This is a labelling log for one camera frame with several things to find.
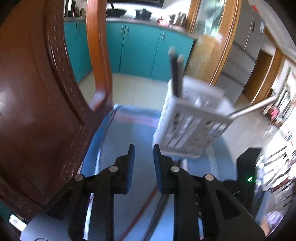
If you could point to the brown wooden chair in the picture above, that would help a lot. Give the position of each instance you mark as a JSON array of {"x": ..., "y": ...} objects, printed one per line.
[{"x": 46, "y": 123}]

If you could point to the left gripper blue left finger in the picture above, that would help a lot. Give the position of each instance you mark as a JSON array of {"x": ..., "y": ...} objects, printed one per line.
[{"x": 116, "y": 179}]

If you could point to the teal kitchen cabinet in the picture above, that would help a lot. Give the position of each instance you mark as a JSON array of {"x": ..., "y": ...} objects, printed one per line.
[{"x": 136, "y": 49}]

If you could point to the blue striped table cloth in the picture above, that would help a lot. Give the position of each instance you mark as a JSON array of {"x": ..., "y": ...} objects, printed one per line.
[{"x": 126, "y": 125}]

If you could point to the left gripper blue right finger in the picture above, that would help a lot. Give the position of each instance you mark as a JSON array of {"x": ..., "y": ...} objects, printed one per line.
[{"x": 174, "y": 180}]

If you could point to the black chopstick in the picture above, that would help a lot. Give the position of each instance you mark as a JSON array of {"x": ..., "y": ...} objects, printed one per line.
[{"x": 174, "y": 71}]

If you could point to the silver white chopstick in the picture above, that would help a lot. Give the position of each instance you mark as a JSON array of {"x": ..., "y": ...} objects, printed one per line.
[{"x": 254, "y": 107}]

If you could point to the wooden glass door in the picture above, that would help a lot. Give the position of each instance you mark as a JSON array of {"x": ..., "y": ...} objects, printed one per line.
[{"x": 213, "y": 24}]

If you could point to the dark brown chopstick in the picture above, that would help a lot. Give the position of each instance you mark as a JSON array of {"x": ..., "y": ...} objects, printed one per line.
[{"x": 156, "y": 217}]

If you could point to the dark grey chopstick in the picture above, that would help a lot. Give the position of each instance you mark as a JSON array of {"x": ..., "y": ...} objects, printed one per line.
[{"x": 180, "y": 75}]

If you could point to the silver refrigerator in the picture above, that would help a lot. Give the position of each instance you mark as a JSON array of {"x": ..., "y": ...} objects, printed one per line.
[{"x": 243, "y": 53}]

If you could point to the white plastic utensil basket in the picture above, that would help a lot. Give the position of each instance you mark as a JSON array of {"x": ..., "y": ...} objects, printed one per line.
[{"x": 191, "y": 123}]

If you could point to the dark red chopstick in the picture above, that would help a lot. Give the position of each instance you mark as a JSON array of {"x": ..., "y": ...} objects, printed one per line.
[{"x": 137, "y": 218}]

